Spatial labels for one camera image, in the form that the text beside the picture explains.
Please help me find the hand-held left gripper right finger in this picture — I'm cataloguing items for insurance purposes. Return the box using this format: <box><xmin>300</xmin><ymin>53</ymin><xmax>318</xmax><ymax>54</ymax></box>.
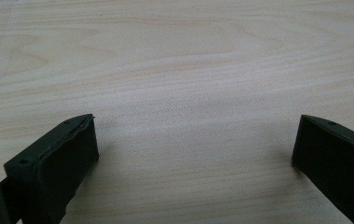
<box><xmin>290</xmin><ymin>114</ymin><xmax>354</xmax><ymax>224</ymax></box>

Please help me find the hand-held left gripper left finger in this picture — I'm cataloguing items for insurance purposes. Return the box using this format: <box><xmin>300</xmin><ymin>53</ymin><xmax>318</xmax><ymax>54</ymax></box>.
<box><xmin>3</xmin><ymin>113</ymin><xmax>100</xmax><ymax>224</ymax></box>

